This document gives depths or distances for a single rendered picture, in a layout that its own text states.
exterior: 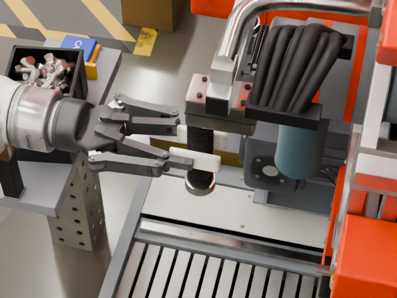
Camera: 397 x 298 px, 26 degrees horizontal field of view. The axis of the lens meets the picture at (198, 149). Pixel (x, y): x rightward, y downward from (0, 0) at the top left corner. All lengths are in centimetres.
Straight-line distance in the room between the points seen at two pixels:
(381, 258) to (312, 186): 107
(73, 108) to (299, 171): 53
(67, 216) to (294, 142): 67
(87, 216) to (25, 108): 81
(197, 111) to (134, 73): 137
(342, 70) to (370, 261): 29
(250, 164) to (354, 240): 80
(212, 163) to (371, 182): 25
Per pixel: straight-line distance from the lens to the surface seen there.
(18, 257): 210
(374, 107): 99
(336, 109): 122
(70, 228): 202
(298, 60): 101
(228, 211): 203
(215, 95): 103
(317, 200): 206
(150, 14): 253
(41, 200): 162
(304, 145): 151
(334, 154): 180
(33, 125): 119
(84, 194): 190
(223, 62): 104
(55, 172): 165
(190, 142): 115
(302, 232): 201
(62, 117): 118
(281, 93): 102
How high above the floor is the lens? 173
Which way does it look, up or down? 50 degrees down
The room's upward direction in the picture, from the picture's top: straight up
